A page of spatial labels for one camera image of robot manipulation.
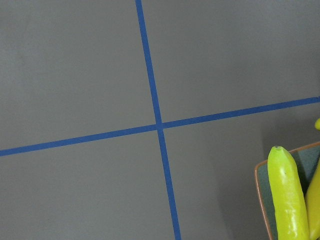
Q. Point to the pale yellow-green banana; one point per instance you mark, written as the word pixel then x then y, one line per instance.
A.
pixel 287 195

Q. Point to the yellow banana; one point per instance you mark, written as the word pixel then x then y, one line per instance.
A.
pixel 317 124
pixel 312 199

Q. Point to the square blue ceramic plate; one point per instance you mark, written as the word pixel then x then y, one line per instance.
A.
pixel 306 158

